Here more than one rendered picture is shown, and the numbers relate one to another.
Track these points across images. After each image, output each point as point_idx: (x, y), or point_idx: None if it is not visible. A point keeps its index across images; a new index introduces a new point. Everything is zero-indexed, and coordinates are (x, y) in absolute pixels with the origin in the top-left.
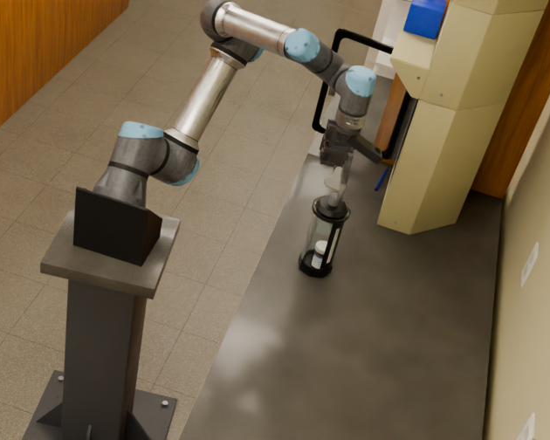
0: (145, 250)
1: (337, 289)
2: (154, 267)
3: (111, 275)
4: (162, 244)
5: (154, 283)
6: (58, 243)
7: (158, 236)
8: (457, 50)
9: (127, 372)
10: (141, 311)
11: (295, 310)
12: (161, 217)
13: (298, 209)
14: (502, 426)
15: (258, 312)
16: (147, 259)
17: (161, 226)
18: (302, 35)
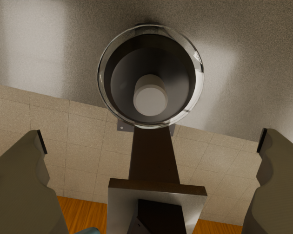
0: (178, 217)
1: (192, 11)
2: (180, 198)
3: (194, 219)
4: (149, 196)
5: (200, 197)
6: None
7: (143, 203)
8: None
9: (167, 131)
10: (147, 148)
11: (236, 76)
12: (141, 223)
13: (29, 71)
14: None
15: (239, 116)
16: (171, 203)
17: (139, 210)
18: None
